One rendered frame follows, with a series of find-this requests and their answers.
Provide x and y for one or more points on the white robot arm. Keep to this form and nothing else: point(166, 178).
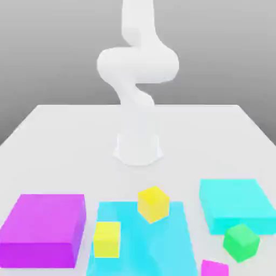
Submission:
point(138, 64)

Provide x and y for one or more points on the large sky blue box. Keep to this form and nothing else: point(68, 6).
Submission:
point(151, 243)

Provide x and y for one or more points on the small magenta cube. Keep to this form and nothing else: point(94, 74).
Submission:
point(213, 269)

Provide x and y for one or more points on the small lemon yellow cube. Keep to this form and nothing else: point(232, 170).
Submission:
point(106, 239)

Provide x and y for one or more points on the large magenta box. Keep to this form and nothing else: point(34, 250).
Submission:
point(43, 217)

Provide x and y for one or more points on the small golden yellow cube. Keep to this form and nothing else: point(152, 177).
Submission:
point(153, 204)

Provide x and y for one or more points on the large turquoise box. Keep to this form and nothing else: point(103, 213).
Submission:
point(232, 200)

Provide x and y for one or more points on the small green cube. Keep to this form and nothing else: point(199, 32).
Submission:
point(241, 242)

